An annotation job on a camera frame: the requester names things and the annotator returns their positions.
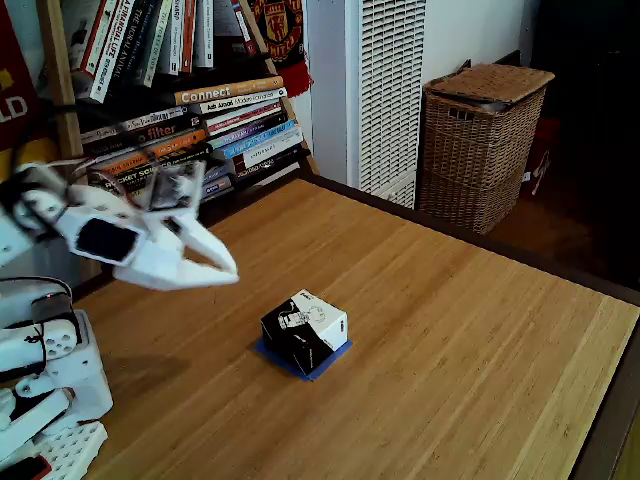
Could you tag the red spine book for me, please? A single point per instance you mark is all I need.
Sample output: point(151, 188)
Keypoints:
point(95, 35)

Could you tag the grey green spine book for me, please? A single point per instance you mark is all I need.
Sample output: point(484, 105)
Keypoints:
point(156, 45)

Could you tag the white perforated base plate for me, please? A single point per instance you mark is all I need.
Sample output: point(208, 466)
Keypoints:
point(70, 450)

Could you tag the thin red book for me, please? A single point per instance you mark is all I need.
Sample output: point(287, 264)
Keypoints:
point(245, 27)

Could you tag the red black clamp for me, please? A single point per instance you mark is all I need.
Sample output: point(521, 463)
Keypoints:
point(25, 470)

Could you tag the white Modern Romance book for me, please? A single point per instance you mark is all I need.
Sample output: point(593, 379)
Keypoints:
point(240, 101)

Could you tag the dark brown book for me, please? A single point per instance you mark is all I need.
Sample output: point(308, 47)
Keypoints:
point(270, 167)

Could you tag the black and white cardboard box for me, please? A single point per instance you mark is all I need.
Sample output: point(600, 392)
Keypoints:
point(305, 330)

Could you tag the orange spine book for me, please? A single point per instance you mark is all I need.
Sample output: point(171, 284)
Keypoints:
point(188, 35)

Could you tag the white financial life book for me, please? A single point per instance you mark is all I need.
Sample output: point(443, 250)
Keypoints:
point(107, 55)

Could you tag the dark purple book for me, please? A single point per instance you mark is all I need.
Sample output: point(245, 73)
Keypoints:
point(250, 131)

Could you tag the narrow white spine book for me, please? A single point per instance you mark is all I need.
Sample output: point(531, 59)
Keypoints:
point(176, 40)

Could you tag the black moral animal book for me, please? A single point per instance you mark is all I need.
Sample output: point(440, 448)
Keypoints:
point(131, 45)

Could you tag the red bag white print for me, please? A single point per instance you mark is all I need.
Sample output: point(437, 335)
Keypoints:
point(542, 150)

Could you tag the blue tape square target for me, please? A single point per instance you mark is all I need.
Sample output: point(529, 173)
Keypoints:
point(308, 378)

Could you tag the wrist camera on white bracket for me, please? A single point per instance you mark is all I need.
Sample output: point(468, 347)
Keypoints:
point(172, 187)

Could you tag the white louvred heater unit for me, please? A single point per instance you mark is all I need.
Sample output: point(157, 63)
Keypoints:
point(390, 100)

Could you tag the light blue book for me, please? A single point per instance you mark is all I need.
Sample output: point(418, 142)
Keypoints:
point(255, 142)

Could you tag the white book script title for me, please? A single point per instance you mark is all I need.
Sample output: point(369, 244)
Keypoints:
point(130, 125)

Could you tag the brown wicker laundry basket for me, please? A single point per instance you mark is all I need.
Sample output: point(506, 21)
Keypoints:
point(475, 165)

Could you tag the orange book black title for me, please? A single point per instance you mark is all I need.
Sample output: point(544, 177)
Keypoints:
point(175, 145)

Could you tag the red yellow banner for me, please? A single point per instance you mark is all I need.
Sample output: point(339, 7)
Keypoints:
point(15, 75)

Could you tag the wooden ladder bookshelf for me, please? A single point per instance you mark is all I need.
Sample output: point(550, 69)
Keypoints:
point(55, 75)

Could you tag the white red striped book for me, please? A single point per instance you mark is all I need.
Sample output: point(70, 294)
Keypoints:
point(240, 116)

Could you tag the black no filter book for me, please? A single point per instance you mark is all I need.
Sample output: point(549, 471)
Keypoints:
point(160, 132)

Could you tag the wide white spine book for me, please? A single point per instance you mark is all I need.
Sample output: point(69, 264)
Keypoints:
point(203, 35)

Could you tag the orange Connect book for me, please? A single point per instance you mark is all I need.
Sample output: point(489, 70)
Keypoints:
point(220, 92)

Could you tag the red black football scarf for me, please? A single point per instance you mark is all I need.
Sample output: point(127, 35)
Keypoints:
point(280, 30)

